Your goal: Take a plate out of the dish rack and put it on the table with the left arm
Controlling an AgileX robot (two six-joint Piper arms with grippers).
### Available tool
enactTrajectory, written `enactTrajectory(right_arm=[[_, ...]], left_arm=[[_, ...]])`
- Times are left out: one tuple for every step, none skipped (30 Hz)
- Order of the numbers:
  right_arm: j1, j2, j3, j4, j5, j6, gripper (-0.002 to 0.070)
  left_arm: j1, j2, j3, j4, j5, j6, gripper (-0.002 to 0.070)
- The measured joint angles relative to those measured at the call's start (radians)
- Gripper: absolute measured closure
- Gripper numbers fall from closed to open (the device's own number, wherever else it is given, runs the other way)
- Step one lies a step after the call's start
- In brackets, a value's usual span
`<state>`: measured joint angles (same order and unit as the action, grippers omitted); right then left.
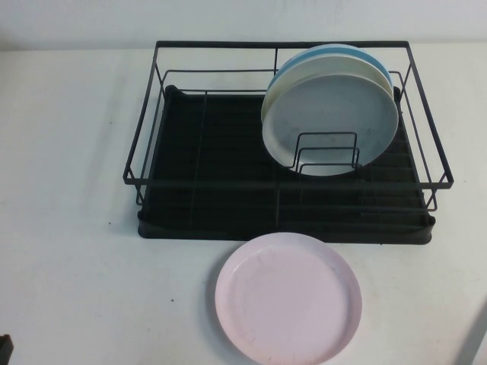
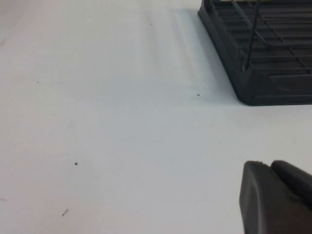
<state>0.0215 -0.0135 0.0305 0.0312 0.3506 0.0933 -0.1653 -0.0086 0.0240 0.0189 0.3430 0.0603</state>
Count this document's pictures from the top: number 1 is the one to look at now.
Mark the grey round plate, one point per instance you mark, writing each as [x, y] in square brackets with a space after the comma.
[335, 110]

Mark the cream round plate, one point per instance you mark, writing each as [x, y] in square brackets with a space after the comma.
[304, 70]

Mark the pink round plate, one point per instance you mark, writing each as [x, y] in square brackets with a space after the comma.
[285, 300]

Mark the black plastic drip tray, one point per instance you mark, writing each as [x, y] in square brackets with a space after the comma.
[228, 159]

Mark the blue round plate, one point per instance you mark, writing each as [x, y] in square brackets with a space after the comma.
[354, 53]

